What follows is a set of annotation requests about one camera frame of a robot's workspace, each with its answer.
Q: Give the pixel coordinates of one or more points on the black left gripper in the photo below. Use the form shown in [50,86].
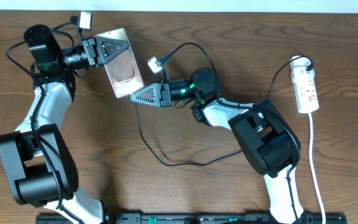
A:
[95,50]

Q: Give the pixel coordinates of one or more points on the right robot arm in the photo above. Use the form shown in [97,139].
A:
[269,145]

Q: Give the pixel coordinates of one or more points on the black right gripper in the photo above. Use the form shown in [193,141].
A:
[161,94]

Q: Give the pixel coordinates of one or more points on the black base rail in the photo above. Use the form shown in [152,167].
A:
[259,218]

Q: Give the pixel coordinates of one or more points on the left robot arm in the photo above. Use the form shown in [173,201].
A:
[37,162]

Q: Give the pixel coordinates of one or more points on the white power strip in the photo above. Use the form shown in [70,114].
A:
[305,90]

